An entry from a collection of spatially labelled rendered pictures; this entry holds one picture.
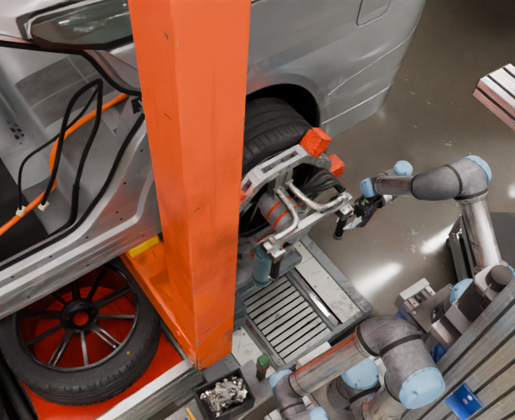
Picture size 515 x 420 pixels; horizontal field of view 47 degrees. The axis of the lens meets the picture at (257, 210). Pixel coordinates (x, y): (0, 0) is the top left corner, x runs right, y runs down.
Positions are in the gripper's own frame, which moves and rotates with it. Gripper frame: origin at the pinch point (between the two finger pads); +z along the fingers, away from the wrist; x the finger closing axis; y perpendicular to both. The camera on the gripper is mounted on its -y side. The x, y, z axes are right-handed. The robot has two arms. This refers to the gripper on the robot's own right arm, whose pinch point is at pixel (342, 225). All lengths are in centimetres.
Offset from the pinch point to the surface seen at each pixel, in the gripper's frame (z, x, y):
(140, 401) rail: 100, 1, -44
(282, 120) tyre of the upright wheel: 6.4, -36.8, 33.0
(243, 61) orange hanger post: 62, 9, 124
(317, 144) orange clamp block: 1.2, -20.9, 31.0
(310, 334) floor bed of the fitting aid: 13, 11, -77
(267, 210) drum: 23.4, -20.2, 5.6
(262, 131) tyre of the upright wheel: 17, -35, 35
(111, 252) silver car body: 82, -43, -3
